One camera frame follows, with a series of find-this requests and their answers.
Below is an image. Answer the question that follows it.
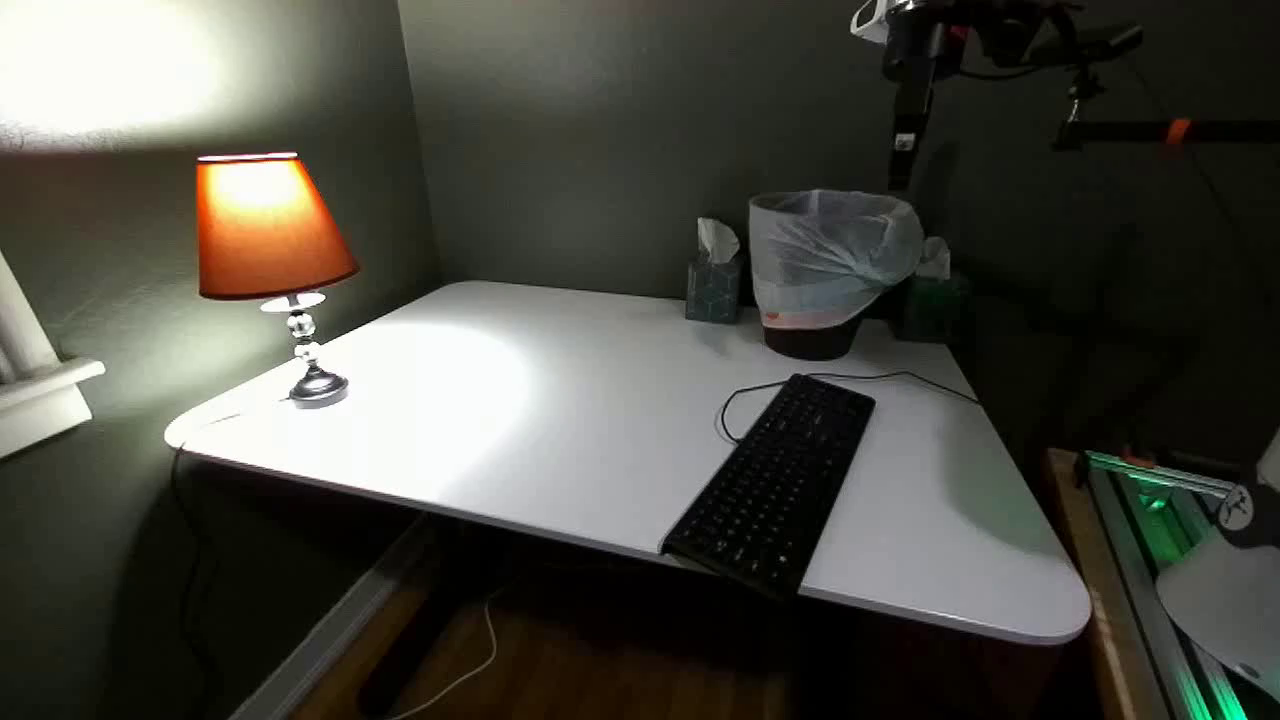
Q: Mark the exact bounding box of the orange shade table lamp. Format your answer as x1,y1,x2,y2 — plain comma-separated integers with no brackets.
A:
195,153,357,405

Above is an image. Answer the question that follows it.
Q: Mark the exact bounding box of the black camera stand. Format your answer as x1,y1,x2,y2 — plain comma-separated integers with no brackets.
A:
849,0,1280,196

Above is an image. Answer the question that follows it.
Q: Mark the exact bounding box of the white floor cable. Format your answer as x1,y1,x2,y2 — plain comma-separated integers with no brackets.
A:
388,597,504,720

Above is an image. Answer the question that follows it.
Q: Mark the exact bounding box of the black keyboard cable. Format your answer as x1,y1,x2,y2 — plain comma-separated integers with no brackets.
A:
715,363,978,447

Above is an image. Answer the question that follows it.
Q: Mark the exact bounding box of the black computer keyboard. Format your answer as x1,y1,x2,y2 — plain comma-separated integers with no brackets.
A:
663,375,875,601

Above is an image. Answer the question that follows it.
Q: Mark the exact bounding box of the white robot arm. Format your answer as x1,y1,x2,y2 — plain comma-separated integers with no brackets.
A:
1157,431,1280,699

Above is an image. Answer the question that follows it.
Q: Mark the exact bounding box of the green tissue box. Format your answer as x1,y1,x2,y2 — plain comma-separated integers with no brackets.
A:
685,216,740,326

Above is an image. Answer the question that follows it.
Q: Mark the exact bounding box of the trash bin with plastic liner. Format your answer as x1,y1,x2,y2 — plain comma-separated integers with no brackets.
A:
747,190,924,361

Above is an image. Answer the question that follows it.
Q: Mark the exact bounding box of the green lit metal rail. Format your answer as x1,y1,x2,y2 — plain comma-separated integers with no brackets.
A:
1085,454,1250,720

